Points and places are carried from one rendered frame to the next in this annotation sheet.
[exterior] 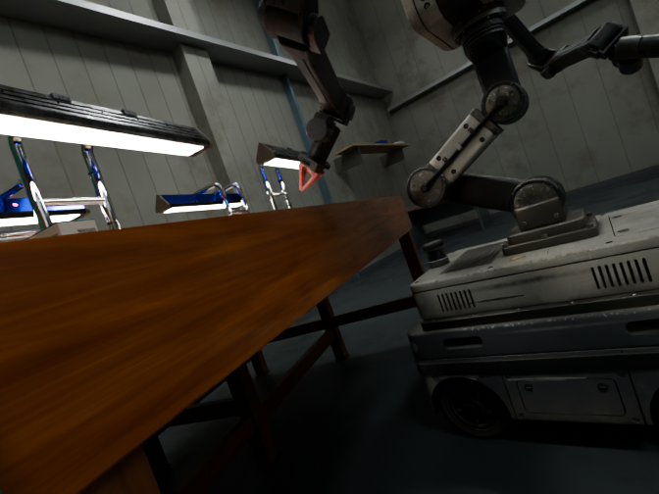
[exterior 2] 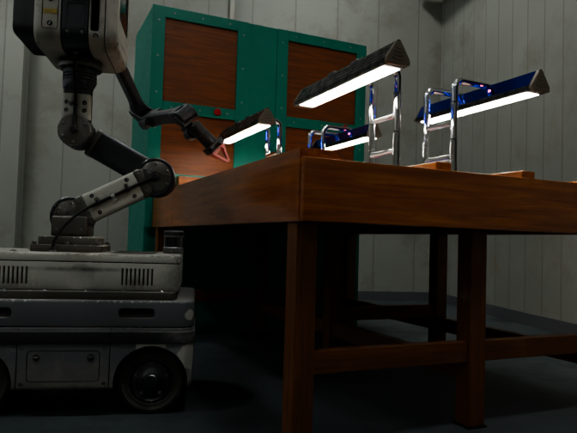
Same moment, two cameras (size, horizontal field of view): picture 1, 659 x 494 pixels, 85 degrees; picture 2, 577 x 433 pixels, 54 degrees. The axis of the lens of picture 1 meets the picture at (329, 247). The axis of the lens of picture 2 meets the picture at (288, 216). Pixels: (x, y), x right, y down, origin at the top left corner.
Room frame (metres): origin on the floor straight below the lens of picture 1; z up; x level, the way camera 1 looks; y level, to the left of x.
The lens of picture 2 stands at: (2.82, -1.48, 0.53)
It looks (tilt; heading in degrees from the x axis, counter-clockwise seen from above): 2 degrees up; 133
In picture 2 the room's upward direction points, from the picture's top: 2 degrees clockwise
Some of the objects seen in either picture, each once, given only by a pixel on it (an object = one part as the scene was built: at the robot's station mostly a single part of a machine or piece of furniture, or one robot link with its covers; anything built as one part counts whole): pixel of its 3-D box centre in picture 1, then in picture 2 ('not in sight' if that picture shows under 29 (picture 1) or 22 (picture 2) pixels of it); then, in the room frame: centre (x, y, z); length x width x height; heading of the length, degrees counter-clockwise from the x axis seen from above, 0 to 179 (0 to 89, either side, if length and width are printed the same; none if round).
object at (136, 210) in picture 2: not in sight; (245, 257); (0.18, 0.94, 0.42); 1.36 x 0.55 x 0.84; 68
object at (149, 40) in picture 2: not in sight; (250, 114); (0.19, 0.93, 1.31); 1.36 x 0.55 x 0.95; 68
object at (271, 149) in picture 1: (297, 158); (343, 78); (1.66, 0.00, 1.08); 0.62 x 0.08 x 0.07; 158
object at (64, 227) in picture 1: (61, 239); not in sight; (0.35, 0.24, 0.77); 0.06 x 0.04 x 0.02; 68
